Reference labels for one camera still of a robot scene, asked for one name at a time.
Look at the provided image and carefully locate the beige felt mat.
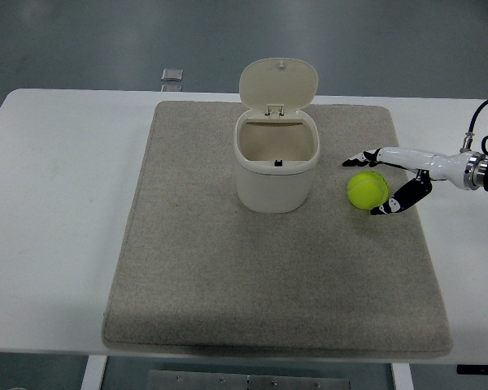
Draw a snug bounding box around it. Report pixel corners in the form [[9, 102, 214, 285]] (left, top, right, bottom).
[[100, 100, 455, 359]]

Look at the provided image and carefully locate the white bin with flip lid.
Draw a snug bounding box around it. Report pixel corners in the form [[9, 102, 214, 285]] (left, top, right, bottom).
[[233, 58, 320, 215]]

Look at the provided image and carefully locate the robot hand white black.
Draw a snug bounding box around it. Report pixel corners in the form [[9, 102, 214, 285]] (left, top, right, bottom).
[[341, 146, 468, 217]]

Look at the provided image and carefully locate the grey metal plate with screws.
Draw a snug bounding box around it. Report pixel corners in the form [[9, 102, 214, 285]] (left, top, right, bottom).
[[146, 369, 351, 390]]

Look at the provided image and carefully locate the yellow tennis ball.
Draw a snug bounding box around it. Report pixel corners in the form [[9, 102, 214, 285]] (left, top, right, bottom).
[[346, 171, 390, 210]]

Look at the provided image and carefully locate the white table leg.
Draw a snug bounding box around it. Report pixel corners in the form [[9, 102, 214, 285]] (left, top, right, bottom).
[[391, 362, 412, 390], [80, 355, 107, 390]]

